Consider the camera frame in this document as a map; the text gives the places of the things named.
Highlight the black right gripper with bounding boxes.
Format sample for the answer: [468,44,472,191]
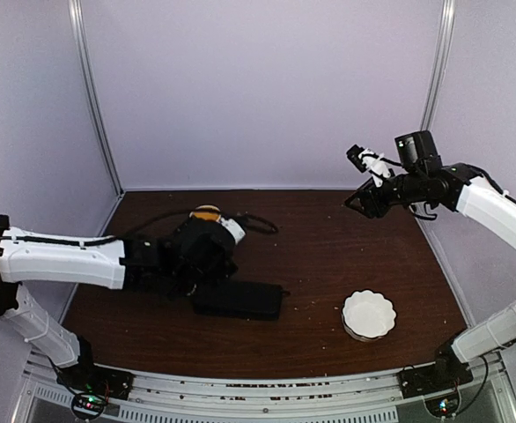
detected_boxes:
[344,170,424,219]

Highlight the black zippered tool case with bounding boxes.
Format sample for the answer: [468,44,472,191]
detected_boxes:
[190,279,289,321]

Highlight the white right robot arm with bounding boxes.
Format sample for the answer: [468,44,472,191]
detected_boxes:
[344,130,516,390]

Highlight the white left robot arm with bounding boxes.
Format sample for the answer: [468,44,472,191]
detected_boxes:
[0,209,246,391]

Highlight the white floral ceramic mug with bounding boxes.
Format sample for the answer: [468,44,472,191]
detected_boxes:
[189,204,222,222]

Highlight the white scalloped ceramic bowl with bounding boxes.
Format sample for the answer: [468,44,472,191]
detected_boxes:
[341,290,397,343]

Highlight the left circuit board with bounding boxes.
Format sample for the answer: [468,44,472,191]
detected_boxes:
[70,392,108,419]

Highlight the circuit board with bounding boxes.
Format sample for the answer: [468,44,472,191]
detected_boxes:
[425,396,460,419]
[70,392,108,419]

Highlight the right circuit board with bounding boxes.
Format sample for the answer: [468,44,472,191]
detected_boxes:
[425,396,460,419]

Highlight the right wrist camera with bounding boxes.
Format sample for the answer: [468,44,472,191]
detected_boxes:
[346,145,394,190]

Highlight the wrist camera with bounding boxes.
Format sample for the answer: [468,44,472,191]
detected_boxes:
[346,145,394,190]
[218,217,247,245]

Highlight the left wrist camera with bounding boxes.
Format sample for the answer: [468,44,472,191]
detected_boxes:
[218,217,247,245]

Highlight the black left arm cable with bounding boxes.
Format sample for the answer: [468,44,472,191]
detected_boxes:
[121,211,280,241]

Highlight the right aluminium frame post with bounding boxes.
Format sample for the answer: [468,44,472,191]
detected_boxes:
[420,0,456,130]

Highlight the aluminium frame post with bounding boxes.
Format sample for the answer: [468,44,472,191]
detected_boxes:
[68,0,125,197]
[420,0,456,130]

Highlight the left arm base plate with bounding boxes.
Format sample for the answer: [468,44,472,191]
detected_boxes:
[55,365,134,400]

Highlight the front aluminium rail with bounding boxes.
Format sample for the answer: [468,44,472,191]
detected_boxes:
[11,338,516,423]

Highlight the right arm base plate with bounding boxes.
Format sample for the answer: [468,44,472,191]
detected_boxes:
[397,363,474,399]

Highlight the left aluminium frame post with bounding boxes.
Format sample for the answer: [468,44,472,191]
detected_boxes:
[68,0,125,197]

